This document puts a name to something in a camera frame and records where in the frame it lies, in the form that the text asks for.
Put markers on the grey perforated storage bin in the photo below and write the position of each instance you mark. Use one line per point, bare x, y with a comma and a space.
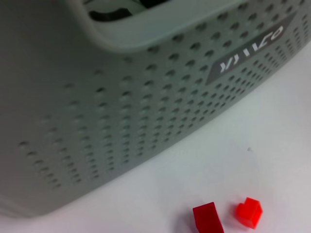
97, 109

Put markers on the dark red long brick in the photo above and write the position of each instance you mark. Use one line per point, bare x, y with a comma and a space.
207, 219

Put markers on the small red square brick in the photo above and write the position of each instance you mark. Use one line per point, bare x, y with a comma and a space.
249, 213

